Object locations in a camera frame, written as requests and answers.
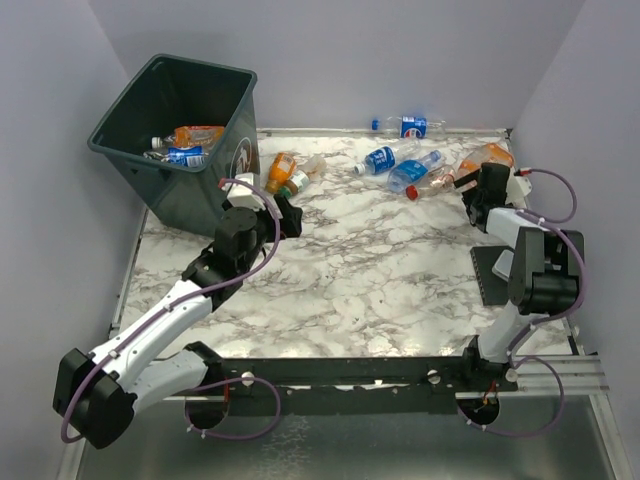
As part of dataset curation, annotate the green cap tea bottle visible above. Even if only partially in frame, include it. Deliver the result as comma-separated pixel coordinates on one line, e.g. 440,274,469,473
278,170,311,198

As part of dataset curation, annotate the blue label water bottle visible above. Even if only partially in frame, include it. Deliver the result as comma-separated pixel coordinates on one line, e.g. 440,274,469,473
354,140,421,176

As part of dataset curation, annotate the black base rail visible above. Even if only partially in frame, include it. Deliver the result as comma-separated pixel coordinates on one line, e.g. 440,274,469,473
202,354,516,417

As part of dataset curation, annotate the clear bottle red print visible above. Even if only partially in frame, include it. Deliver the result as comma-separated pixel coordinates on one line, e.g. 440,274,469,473
405,165,455,201

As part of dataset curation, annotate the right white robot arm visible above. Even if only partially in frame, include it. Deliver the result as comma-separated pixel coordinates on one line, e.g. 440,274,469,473
454,162,587,391

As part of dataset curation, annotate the clear bottle behind tea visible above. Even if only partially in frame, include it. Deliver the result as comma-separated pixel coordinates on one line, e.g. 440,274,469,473
300,154,326,180

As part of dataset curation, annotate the orange juice bottle left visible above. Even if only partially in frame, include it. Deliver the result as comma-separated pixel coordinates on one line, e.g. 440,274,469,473
265,152,296,194

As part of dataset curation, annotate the Pepsi bottle edge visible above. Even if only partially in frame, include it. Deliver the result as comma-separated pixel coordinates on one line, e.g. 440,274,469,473
143,146,206,168

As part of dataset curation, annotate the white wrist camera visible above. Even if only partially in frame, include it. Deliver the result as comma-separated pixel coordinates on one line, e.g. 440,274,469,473
219,172,266,212
505,169,532,208

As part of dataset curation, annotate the grey rectangular box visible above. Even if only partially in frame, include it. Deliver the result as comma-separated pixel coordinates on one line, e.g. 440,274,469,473
492,249,514,282

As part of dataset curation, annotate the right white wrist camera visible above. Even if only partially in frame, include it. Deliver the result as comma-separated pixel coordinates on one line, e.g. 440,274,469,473
505,169,532,208

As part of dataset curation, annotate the light blue label bottle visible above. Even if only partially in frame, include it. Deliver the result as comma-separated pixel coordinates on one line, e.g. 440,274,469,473
387,150,443,194

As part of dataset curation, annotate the dark green plastic bin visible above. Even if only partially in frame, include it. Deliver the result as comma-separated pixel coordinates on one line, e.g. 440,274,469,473
87,54,260,237

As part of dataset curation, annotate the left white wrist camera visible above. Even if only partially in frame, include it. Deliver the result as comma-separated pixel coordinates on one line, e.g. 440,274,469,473
219,172,266,212

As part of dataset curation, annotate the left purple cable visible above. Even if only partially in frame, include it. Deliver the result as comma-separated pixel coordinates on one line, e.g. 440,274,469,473
59,178,283,444

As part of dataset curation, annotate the Pepsi bottle at back wall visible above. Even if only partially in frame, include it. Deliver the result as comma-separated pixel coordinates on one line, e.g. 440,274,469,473
371,116,446,139

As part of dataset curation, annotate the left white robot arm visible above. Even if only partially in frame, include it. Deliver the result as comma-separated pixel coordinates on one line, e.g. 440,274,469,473
53,195,303,449

